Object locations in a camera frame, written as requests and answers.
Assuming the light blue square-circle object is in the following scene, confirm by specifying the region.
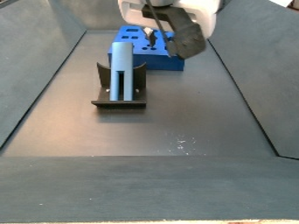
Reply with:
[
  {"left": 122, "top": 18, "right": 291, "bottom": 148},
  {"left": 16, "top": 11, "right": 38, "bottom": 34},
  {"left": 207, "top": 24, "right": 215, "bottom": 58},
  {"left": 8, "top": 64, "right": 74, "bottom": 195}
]
[{"left": 110, "top": 42, "right": 134, "bottom": 101}]

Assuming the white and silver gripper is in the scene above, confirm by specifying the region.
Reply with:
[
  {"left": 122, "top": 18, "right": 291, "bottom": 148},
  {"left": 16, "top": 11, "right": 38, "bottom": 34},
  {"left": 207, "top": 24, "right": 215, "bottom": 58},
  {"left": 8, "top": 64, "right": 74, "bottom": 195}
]
[{"left": 118, "top": 0, "right": 222, "bottom": 46}]

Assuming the blue foam shape tray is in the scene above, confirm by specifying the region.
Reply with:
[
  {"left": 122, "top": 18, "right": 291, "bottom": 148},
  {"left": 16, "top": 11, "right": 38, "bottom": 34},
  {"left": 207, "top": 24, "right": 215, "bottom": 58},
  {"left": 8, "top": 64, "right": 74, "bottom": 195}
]
[{"left": 114, "top": 25, "right": 185, "bottom": 71}]

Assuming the black curved fixture stand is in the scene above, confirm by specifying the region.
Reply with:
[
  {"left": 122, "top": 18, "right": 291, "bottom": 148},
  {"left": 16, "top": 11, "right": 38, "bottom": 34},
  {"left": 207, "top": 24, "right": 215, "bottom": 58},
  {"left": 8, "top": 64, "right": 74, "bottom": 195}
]
[{"left": 91, "top": 64, "right": 147, "bottom": 109}]

